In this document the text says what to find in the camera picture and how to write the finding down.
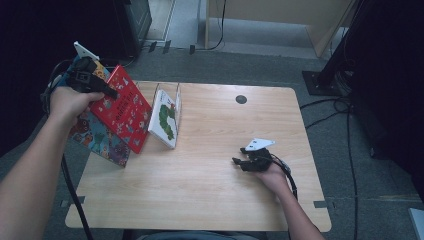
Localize person's right hand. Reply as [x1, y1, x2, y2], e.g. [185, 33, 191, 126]
[254, 162, 290, 196]

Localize beige wooden cabinet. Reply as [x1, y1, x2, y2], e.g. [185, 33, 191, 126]
[204, 0, 356, 58]

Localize light blue monster picture book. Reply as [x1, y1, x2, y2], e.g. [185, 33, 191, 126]
[68, 59, 132, 169]

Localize person's left hand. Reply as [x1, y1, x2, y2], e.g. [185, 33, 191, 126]
[49, 87, 105, 129]

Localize red picture book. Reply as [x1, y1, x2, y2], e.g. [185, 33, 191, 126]
[89, 64, 154, 155]

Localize black curtain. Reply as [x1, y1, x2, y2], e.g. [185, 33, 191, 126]
[0, 0, 124, 158]
[319, 0, 424, 201]

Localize white caterpillar picture book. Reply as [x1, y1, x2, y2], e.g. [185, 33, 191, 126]
[148, 88, 181, 149]

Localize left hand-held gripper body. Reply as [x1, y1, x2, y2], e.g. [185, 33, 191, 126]
[65, 40, 104, 94]

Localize right hand-held gripper cable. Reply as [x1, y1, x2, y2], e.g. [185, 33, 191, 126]
[271, 154, 299, 201]

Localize clear acrylic book rack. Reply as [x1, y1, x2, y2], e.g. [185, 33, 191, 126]
[134, 80, 183, 134]

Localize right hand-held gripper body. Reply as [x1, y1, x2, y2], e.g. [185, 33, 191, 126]
[244, 138, 277, 173]

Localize dark equipment box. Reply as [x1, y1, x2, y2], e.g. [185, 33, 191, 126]
[113, 0, 153, 59]

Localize black floor cable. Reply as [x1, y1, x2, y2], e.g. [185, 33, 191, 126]
[299, 96, 351, 111]
[344, 99, 359, 240]
[99, 54, 138, 70]
[304, 109, 351, 131]

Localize hand-held gripper cable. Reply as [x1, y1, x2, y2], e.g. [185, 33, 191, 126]
[39, 59, 95, 240]
[271, 154, 299, 201]

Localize black stand base plate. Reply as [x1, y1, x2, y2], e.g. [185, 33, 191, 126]
[302, 70, 351, 97]

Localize left hand-held gripper cable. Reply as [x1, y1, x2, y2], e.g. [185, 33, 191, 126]
[39, 59, 95, 240]

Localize white panel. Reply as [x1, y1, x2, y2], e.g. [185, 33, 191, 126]
[408, 207, 424, 240]

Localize black hanging cable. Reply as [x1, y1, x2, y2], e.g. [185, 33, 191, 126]
[194, 0, 228, 52]

